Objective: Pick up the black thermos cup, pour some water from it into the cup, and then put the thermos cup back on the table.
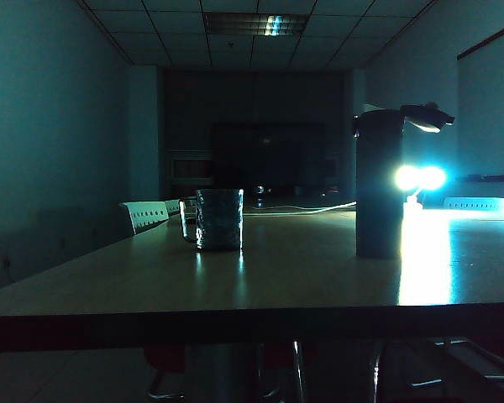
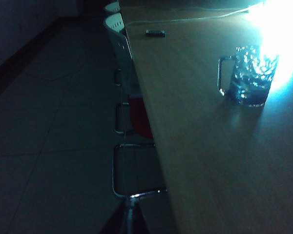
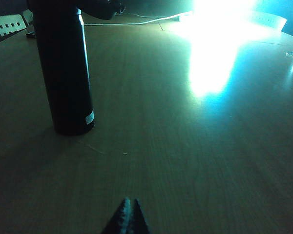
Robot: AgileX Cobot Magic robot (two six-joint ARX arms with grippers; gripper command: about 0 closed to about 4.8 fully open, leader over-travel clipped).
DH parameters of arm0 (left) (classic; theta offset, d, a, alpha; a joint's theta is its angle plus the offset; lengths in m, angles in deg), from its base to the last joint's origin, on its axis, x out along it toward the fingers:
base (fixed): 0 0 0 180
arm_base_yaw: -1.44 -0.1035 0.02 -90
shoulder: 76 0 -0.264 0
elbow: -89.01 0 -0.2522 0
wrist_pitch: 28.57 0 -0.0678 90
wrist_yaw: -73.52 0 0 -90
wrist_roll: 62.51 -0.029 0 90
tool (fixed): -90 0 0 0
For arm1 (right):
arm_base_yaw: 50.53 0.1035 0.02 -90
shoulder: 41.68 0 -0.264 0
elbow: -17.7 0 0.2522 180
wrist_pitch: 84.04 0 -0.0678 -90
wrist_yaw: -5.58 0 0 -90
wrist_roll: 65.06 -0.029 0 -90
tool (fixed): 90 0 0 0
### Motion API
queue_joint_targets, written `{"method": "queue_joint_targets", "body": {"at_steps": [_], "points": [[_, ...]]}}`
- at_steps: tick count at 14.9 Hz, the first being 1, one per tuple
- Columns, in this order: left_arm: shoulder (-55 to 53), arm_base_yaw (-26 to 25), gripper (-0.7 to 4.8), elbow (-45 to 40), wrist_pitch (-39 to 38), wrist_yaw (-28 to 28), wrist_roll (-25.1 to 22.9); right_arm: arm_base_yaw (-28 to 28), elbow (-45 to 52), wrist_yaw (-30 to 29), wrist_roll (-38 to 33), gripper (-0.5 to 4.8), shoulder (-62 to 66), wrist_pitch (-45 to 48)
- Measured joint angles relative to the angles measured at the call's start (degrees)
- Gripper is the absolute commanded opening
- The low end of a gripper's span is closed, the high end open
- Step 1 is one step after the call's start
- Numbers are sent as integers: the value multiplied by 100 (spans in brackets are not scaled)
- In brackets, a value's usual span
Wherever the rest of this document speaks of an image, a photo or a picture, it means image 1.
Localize white power cable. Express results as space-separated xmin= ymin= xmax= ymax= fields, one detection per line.
xmin=242 ymin=201 xmax=358 ymax=217

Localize grey metal table pedestal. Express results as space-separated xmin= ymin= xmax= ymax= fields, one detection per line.
xmin=183 ymin=343 xmax=261 ymax=403

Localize grey metal chair frame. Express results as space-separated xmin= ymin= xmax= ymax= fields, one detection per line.
xmin=369 ymin=335 xmax=504 ymax=403

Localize large black tv screen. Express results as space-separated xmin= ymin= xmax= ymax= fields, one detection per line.
xmin=210 ymin=121 xmax=327 ymax=191

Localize low wall cabinet shelf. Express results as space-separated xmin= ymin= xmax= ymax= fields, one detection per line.
xmin=167 ymin=149 xmax=213 ymax=186

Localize wall whiteboard with dark frame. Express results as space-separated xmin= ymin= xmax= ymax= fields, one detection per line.
xmin=456 ymin=18 xmax=504 ymax=180

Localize louvred ceiling light fixture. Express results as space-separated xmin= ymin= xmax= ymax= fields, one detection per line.
xmin=202 ymin=11 xmax=310 ymax=37

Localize red seat chrome chair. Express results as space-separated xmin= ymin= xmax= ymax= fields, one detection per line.
xmin=143 ymin=344 xmax=186 ymax=400
xmin=260 ymin=340 xmax=317 ymax=403

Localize black thermos cup with flip lid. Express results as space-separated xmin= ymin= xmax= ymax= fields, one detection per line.
xmin=351 ymin=102 xmax=457 ymax=259

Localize textured clear glass mug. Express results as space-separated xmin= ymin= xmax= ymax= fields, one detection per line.
xmin=178 ymin=188 xmax=245 ymax=253

